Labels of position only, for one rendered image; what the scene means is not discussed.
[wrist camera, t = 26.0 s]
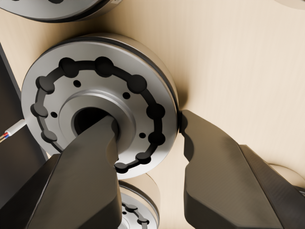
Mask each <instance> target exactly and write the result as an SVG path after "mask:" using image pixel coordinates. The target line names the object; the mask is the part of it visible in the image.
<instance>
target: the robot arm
mask: <svg viewBox="0 0 305 229"><path fill-rule="evenodd" d="M179 133H181V134H182V136H183V137H184V152H183V154H184V156H185V158H186V159H187V160H188V162H189V163H188V164H187V166H186V167H185V178H184V192H183V202H184V217H185V219H186V221H187V222H188V223H189V224H190V225H191V226H192V227H194V228H195V229H305V196H304V195H303V194H302V193H301V192H300V191H299V190H297V189H296V188H295V187H294V186H293V185H292V184H291V183H289V182H288V181H287V180H286V179H285V178H284V177H283V176H281V175H280V174H279V173H278V172H277V171H276V170H275V169H273V168H272V167H271V166H270V165H269V164H268V163H267V162H265V161H264V160H263V159H262V158H261V157H260V156H259V155H258V154H257V153H255V152H254V151H253V150H252V149H251V148H250V147H249V146H247V145H246V144H238V143H237V142H236V141H235V140H234V139H233V138H232V137H231V136H230V135H228V134H227V133H226V132H225V131H223V130H222V129H220V128H219V127H217V126H216V125H214V124H212V123H211V122H209V121H207V120H205V119H204V118H202V117H200V116H198V115H197V114H195V113H193V112H191V111H189V110H180V111H179ZM118 136H119V126H118V123H117V121H116V120H115V118H114V117H113V116H112V115H111V114H108V115H107V116H105V117H104V118H102V119H101V120H100V121H98V122H97V123H95V124H94V125H92V126H91V127H89V128H88V129H86V130H85V131H84V132H82V133H81V134H80V135H79V136H77V137H76V138H75V139H74V140H73V141H72V142H71V143H70V144H69V145H68V146H67V147H66V148H65V149H64V150H63V151H62V153H60V154H53V155H52V156H51V157H50V158H49V159H48V160H47V161H46V162H45V163H44V164H43V165H42V166H41V167H40V169H39V170H38V171H37V172H36V173H35V174H34V175H33V176H32V177H31V178H30V179H29V180H28V181H27V182H26V183H25V184H24V185H23V186H22V187H21V188H20V189H19V190H18V191H17V192H16V193H15V194H14V195H13V196H12V197H11V198H10V200H9V201H8V202H7V203H6V204H5V205H4V206H3V207H2V208H1V209H0V229H117V228H118V227H119V226H120V224H121V222H122V198H121V193H120V187H119V182H118V176H117V171H116V169H115V168H114V167H113V166H114V164H115V163H116V161H117V160H118V150H117V145H116V141H117V140H118Z"/></svg>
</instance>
